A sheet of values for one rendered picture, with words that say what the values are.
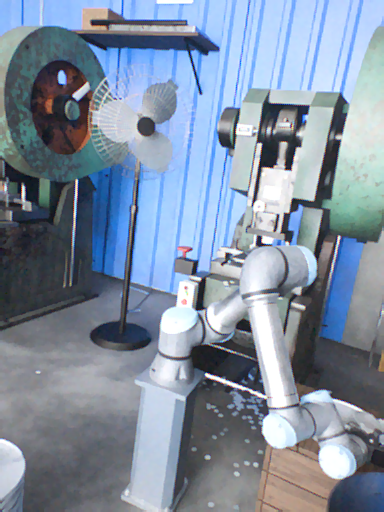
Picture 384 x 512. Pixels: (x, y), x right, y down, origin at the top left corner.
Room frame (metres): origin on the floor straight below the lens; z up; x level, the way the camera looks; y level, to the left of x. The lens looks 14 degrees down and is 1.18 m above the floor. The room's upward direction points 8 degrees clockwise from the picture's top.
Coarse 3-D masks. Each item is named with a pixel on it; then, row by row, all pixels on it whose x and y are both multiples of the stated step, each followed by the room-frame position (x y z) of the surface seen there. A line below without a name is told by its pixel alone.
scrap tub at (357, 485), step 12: (348, 480) 0.91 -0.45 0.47; (360, 480) 0.93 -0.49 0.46; (372, 480) 0.94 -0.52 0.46; (336, 492) 0.88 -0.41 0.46; (348, 492) 0.92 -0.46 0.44; (360, 492) 0.93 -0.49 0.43; (372, 492) 0.94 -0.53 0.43; (336, 504) 0.89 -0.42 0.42; (348, 504) 0.92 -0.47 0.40; (360, 504) 0.93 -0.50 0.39; (372, 504) 0.94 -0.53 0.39
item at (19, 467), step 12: (0, 444) 1.13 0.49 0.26; (12, 444) 1.13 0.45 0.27; (0, 456) 1.09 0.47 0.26; (12, 456) 1.09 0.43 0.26; (0, 468) 1.04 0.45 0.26; (12, 468) 1.05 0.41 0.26; (24, 468) 1.04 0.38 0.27; (0, 480) 1.00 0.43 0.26; (12, 480) 1.00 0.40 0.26; (0, 492) 0.96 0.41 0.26
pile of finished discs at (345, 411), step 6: (300, 402) 1.41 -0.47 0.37; (336, 402) 1.46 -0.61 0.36; (342, 402) 1.46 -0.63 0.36; (342, 408) 1.42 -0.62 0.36; (348, 408) 1.43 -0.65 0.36; (354, 408) 1.44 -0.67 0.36; (342, 414) 1.38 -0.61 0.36; (348, 414) 1.39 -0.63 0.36; (342, 420) 1.34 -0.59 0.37; (348, 420) 1.34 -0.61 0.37; (354, 420) 1.36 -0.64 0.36; (354, 426) 1.31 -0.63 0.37; (360, 426) 1.33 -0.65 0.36
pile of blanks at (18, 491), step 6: (24, 474) 1.04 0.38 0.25; (24, 480) 1.06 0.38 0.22; (18, 486) 0.99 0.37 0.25; (12, 492) 0.97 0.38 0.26; (18, 492) 1.00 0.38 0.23; (6, 498) 0.95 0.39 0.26; (12, 498) 0.98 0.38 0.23; (18, 498) 1.00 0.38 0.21; (0, 504) 0.93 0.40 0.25; (6, 504) 0.96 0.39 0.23; (12, 504) 0.97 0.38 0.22; (18, 504) 1.00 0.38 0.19; (0, 510) 0.95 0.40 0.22; (6, 510) 0.95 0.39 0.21; (12, 510) 0.97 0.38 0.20; (18, 510) 1.01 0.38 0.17
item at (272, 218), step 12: (264, 168) 1.99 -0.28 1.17; (276, 168) 2.00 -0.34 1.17; (288, 168) 2.01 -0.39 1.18; (264, 180) 1.98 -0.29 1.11; (276, 180) 1.96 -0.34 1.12; (288, 180) 1.94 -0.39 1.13; (264, 192) 1.98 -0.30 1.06; (276, 192) 1.96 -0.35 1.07; (264, 204) 1.96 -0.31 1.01; (276, 204) 1.95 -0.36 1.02; (252, 216) 2.00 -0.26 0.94; (264, 216) 1.94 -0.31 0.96; (276, 216) 1.92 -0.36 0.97; (288, 216) 2.01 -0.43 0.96; (252, 228) 1.99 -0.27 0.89; (264, 228) 1.94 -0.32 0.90; (276, 228) 1.94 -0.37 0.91
